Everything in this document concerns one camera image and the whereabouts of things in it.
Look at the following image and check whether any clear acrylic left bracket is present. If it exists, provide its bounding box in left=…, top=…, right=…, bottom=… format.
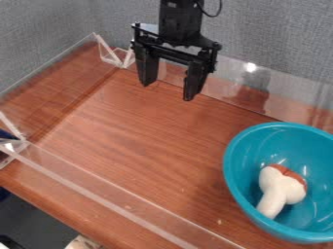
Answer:
left=0, top=111, right=26, bottom=170

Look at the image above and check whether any blue plastic bowl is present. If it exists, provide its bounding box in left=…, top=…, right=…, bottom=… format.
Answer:
left=222, top=122, right=333, bottom=244

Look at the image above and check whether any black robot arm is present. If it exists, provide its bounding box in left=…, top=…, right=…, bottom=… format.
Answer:
left=131, top=0, right=222, bottom=101

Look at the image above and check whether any clear acrylic barrier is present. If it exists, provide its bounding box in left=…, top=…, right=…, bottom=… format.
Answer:
left=14, top=141, right=243, bottom=249
left=0, top=32, right=99, bottom=96
left=128, top=48, right=333, bottom=134

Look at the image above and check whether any clear acrylic left barrier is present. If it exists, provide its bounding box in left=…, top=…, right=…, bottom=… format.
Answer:
left=0, top=32, right=99, bottom=96

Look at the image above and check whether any white toy mushroom brown cap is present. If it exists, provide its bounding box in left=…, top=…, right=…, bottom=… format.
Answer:
left=256, top=164, right=307, bottom=219

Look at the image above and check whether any clear acrylic back barrier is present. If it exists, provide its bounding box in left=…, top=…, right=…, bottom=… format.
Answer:
left=128, top=48, right=333, bottom=134

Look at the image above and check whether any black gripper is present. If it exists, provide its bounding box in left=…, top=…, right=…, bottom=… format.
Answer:
left=131, top=22, right=220, bottom=101

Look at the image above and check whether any clear acrylic corner bracket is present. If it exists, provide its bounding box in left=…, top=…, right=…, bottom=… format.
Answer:
left=93, top=34, right=135, bottom=69

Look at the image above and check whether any black cable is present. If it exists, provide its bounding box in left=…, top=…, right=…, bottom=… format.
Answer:
left=194, top=0, right=223, bottom=18

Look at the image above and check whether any clear acrylic front barrier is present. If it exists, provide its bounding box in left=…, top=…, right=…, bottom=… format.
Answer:
left=14, top=141, right=243, bottom=249

